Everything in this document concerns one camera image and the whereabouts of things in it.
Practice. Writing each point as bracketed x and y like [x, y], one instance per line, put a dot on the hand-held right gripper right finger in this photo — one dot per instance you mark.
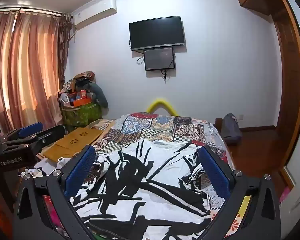
[213, 172]

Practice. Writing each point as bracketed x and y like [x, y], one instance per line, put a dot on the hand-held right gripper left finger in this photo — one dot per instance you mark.
[81, 170]

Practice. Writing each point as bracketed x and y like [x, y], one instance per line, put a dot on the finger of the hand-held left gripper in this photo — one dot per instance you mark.
[46, 136]
[31, 128]

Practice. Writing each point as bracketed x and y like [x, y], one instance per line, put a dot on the black and white patterned garment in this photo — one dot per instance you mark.
[152, 180]

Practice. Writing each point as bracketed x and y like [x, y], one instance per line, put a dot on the pile of mixed clothes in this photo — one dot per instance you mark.
[85, 87]

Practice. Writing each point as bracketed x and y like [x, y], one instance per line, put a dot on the yellow wooden folding board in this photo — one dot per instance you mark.
[75, 140]

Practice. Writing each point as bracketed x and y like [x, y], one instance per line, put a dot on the green patterned bag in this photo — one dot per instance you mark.
[81, 116]

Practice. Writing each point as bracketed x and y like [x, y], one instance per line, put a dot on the grey bag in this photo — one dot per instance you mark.
[230, 128]

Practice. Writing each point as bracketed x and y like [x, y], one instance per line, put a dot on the pink curtain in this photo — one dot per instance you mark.
[27, 67]

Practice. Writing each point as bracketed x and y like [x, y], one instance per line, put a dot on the patchwork printed blanket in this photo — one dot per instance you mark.
[152, 130]

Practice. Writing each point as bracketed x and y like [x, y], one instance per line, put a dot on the pink item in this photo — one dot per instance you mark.
[285, 195]

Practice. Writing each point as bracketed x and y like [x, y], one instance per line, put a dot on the yellow foam tube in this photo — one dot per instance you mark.
[161, 103]

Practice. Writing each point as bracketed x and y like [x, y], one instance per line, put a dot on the brown patterned curtain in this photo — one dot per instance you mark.
[65, 47]

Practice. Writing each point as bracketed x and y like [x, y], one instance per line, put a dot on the white air conditioner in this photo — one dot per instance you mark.
[95, 12]

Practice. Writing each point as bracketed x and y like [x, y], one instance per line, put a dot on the dark wooden bed post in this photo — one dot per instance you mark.
[218, 125]

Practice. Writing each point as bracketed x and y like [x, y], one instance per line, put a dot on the wooden door frame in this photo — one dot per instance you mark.
[290, 80]

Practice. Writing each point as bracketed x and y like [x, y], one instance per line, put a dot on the small black wall monitor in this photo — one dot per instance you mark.
[159, 58]

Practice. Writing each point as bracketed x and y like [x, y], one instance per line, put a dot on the large black wall television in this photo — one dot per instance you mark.
[157, 32]

